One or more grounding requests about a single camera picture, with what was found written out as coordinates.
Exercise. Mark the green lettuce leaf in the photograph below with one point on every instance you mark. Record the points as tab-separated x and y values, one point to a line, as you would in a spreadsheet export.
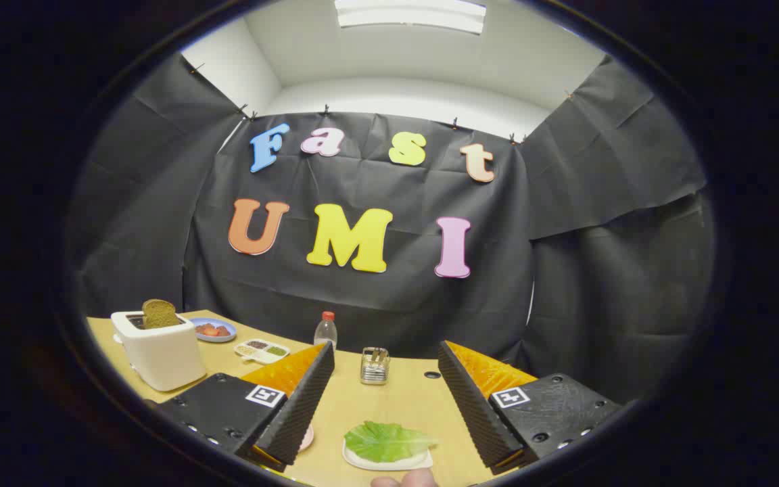
386	441

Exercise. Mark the pink plate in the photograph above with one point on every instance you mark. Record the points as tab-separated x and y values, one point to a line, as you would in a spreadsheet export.
306	439

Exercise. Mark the white divided seed tray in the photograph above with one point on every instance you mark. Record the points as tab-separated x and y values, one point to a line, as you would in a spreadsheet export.
262	350

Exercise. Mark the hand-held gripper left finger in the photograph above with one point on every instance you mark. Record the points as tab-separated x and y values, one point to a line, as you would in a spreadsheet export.
298	412

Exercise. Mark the clear plastic bottle red cap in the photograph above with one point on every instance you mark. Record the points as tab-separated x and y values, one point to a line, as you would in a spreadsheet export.
325	333

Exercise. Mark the brown bread slice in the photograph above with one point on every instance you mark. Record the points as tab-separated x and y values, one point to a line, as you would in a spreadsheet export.
159	314

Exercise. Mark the white toaster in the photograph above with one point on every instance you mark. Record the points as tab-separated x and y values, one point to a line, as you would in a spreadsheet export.
163	358

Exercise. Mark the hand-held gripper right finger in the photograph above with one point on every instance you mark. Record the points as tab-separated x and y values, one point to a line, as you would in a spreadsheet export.
477	412

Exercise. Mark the blue plate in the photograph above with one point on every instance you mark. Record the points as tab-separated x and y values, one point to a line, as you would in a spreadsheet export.
224	336

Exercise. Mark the small white dish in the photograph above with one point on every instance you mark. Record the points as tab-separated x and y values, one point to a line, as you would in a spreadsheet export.
389	465

